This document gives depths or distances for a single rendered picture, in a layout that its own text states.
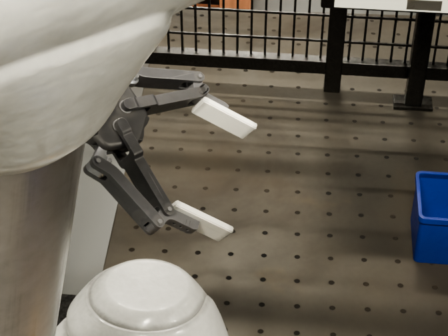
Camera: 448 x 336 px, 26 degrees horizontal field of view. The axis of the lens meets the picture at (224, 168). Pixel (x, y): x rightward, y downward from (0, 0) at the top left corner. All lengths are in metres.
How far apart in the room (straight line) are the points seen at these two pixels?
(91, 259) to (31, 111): 2.08
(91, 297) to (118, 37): 0.53
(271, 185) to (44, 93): 1.21
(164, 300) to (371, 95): 0.99
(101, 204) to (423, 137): 1.15
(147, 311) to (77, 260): 1.61
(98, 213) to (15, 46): 2.24
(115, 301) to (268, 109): 0.92
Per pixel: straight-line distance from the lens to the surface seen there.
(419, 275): 1.46
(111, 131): 1.00
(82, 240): 2.53
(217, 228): 1.01
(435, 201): 1.54
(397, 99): 1.80
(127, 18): 0.40
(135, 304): 0.88
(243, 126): 1.09
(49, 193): 0.49
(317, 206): 1.55
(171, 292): 0.90
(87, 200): 2.65
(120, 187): 0.98
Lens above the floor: 1.72
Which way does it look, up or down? 39 degrees down
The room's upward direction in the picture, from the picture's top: straight up
